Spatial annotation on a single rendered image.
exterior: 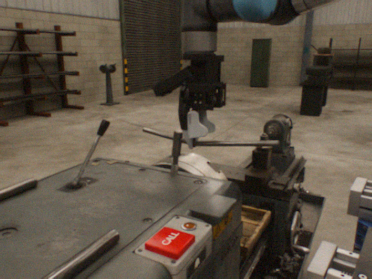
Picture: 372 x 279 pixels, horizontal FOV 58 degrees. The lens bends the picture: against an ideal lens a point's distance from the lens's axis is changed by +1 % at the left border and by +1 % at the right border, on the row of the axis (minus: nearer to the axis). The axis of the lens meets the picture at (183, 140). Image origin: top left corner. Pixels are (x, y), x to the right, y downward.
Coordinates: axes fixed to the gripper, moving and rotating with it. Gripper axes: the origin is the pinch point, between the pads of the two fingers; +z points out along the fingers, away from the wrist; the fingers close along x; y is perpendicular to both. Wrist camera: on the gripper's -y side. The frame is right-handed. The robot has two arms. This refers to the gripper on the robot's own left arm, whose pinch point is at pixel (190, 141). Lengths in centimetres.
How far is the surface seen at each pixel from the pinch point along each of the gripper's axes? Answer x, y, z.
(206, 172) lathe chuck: 16.5, -3.1, 13.6
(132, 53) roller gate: 896, -699, -4
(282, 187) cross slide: 74, 7, 38
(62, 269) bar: -40.8, 2.5, 7.1
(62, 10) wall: 603, -696, -117
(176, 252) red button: -29.3, 13.1, 8.0
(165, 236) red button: -26.2, 9.4, 7.9
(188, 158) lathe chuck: 18.1, -10.0, 11.0
